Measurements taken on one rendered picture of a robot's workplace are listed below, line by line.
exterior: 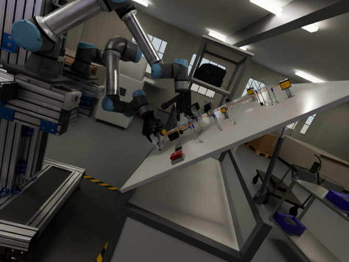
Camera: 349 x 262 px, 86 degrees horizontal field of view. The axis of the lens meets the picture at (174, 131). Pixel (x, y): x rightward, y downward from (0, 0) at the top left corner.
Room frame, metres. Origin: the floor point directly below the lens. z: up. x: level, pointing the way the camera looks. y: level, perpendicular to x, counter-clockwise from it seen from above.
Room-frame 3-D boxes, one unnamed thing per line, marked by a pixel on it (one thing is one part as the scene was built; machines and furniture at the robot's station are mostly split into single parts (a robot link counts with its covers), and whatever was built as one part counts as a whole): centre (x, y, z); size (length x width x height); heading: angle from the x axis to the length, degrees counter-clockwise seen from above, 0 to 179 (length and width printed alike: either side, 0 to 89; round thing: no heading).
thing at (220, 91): (2.20, -0.18, 0.92); 0.60 x 0.50 x 1.85; 177
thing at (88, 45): (1.47, 0.85, 1.33); 0.13 x 0.12 x 0.14; 138
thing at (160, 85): (6.08, 1.19, 0.59); 2.17 x 0.82 x 1.17; 10
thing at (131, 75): (4.04, 1.36, 0.78); 0.79 x 0.69 x 1.56; 10
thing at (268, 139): (7.23, -3.25, 0.41); 1.39 x 0.99 x 0.82; 10
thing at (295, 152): (7.05, -5.15, 0.46); 2.39 x 1.94 x 0.91; 10
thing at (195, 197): (1.27, -0.24, 0.60); 1.17 x 0.58 x 0.40; 177
